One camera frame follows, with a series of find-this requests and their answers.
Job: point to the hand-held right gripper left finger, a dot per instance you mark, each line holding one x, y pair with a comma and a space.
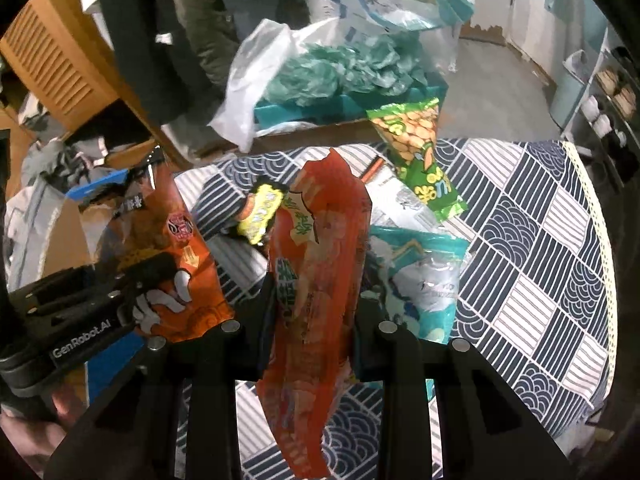
215, 365

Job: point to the teal white snack bag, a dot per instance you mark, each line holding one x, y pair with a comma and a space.
425, 270

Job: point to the brown cardboard box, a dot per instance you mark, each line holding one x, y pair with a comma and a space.
300, 137

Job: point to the pile of grey clothes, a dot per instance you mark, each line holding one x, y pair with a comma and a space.
55, 157

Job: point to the green snack bag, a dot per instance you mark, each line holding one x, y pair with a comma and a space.
415, 150

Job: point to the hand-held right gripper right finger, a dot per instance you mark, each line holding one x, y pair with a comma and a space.
400, 365

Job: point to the grey fabric bag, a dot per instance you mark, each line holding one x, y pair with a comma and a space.
27, 230

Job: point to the olive coat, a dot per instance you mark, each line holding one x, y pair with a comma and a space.
205, 10

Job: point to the black orange snack bag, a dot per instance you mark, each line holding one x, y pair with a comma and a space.
185, 230

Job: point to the white clear wrapper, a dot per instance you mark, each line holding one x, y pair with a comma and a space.
400, 202

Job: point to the navy white patterned tablecloth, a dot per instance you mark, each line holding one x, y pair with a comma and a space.
525, 260

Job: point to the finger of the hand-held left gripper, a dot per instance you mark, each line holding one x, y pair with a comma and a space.
147, 272

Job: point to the teal box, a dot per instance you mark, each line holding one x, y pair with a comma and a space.
320, 110

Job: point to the red snack bag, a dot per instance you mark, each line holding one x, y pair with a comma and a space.
320, 260

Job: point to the person's left hand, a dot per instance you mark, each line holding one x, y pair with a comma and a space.
32, 432

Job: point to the cardboard box blue rim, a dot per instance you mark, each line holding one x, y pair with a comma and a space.
75, 230

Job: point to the small black yellow snack packet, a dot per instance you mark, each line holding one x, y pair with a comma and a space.
257, 215

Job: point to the white plastic bag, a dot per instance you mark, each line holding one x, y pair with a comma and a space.
255, 85

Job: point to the black coat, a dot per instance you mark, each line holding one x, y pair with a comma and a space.
145, 35

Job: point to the pale blue trash bin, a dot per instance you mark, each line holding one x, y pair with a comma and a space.
570, 90

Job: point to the shoe rack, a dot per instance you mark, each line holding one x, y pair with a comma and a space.
615, 95

